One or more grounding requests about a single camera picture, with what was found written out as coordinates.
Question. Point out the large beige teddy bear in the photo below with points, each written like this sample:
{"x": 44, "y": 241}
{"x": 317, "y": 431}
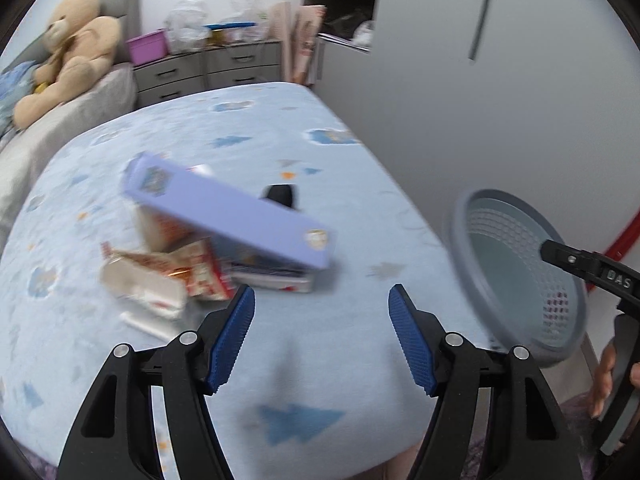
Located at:
{"x": 82, "y": 44}

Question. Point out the grey drawer dresser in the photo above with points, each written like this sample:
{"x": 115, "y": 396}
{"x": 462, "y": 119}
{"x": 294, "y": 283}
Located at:
{"x": 214, "y": 68}

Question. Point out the grey perforated trash basket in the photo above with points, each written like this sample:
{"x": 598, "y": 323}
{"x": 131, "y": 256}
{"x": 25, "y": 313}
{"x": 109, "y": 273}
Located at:
{"x": 494, "y": 241}

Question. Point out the purple plastic storage box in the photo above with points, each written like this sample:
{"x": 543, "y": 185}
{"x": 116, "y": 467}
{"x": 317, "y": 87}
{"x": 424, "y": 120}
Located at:
{"x": 147, "y": 48}

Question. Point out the grey padded headboard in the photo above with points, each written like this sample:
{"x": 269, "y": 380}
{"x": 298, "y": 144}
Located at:
{"x": 126, "y": 12}

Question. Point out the right hand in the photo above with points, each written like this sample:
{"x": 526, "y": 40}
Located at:
{"x": 602, "y": 381}

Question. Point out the blue flat stick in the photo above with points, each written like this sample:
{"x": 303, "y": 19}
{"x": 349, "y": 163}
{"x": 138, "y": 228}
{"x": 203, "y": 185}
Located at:
{"x": 230, "y": 25}

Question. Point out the white flat packet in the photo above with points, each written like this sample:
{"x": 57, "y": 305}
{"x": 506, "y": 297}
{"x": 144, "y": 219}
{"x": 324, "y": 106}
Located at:
{"x": 150, "y": 326}

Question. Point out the pink folded boards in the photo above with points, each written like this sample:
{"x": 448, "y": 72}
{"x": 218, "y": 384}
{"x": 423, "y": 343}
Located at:
{"x": 297, "y": 33}

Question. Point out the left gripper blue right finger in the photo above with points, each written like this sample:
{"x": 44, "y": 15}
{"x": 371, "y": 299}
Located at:
{"x": 527, "y": 435}

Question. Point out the red white snack wrapper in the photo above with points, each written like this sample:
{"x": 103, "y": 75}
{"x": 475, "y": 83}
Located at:
{"x": 165, "y": 282}

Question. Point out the beige bed sheet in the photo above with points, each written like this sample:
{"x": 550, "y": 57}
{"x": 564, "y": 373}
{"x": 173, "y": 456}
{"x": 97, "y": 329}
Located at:
{"x": 25, "y": 156}

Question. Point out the blue patterned pillow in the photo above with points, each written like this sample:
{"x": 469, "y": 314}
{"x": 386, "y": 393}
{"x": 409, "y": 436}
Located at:
{"x": 16, "y": 83}

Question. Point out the red white paper cup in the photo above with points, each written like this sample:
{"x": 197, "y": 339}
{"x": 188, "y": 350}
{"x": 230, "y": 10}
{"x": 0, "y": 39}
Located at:
{"x": 159, "y": 231}

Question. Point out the clear plastic bag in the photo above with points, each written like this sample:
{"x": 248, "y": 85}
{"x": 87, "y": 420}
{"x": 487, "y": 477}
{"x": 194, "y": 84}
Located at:
{"x": 255, "y": 19}
{"x": 185, "y": 27}

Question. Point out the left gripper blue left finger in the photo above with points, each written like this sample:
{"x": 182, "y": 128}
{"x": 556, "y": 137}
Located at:
{"x": 113, "y": 435}

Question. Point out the black elastic band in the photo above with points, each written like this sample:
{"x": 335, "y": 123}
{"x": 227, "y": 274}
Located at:
{"x": 282, "y": 194}

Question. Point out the lavender long cardboard box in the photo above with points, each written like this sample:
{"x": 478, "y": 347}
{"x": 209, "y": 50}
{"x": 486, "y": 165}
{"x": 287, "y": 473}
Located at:
{"x": 211, "y": 206}

